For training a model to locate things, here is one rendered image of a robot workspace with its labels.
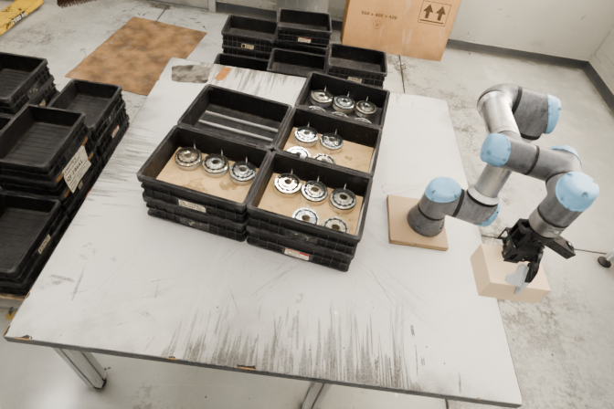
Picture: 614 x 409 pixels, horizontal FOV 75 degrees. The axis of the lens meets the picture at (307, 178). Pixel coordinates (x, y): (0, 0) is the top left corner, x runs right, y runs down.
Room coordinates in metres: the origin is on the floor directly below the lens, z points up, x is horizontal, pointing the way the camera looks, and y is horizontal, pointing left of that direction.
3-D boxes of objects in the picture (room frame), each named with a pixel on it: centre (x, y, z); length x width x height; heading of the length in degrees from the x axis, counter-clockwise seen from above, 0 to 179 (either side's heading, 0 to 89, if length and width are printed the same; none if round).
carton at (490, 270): (0.64, -0.59, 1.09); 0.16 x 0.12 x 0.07; 93
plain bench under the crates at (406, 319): (1.20, 0.05, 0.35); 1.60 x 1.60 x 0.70; 3
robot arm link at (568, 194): (0.65, -0.57, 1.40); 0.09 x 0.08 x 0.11; 169
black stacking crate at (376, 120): (1.54, -0.10, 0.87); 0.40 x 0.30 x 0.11; 83
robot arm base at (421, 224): (1.07, -0.51, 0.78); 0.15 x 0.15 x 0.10
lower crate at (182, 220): (1.00, 0.37, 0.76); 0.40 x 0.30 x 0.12; 83
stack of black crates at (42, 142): (1.29, 1.31, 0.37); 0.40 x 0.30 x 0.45; 3
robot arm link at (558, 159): (0.74, -0.57, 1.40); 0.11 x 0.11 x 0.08; 79
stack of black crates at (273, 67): (2.49, 0.21, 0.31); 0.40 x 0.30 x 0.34; 93
